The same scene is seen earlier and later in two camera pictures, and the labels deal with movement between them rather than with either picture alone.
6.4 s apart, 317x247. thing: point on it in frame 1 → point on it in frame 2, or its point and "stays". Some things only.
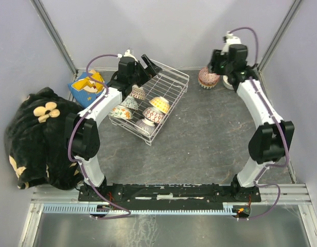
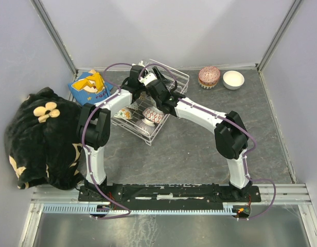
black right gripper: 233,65 → 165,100
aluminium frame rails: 275,198 stays
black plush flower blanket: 35,142 stays
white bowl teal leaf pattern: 207,87 stays
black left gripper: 153,69 → 160,76
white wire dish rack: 146,112 stays
